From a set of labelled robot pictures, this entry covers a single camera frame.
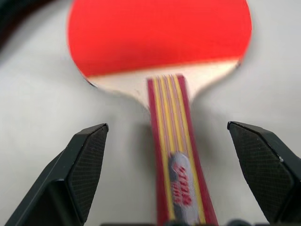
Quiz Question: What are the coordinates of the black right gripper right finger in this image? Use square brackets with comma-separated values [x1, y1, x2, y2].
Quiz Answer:
[227, 121, 301, 226]

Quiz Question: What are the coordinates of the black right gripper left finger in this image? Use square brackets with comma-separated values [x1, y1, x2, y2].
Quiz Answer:
[0, 123, 109, 226]

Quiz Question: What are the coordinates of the red table tennis paddle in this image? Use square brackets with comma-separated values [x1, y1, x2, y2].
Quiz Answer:
[66, 0, 253, 226]

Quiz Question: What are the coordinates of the red black paddle case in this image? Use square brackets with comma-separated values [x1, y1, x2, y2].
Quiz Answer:
[0, 0, 71, 63]

